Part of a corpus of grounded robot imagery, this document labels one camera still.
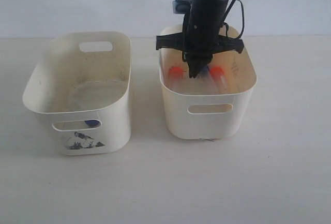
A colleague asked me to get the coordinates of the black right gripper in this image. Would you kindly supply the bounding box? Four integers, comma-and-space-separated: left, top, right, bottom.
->
156, 14, 245, 78

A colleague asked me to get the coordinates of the orange-capped clear tube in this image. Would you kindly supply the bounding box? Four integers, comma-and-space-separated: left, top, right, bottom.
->
209, 66, 230, 94
167, 66, 186, 93

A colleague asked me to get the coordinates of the cream plastic bin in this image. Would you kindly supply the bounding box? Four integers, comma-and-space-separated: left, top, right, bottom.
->
158, 24, 258, 141
22, 31, 132, 156

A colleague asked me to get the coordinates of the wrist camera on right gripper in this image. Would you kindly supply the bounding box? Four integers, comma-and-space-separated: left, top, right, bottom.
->
172, 0, 192, 14

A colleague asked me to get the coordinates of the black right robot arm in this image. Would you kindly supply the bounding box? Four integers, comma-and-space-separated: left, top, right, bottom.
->
156, 0, 244, 78

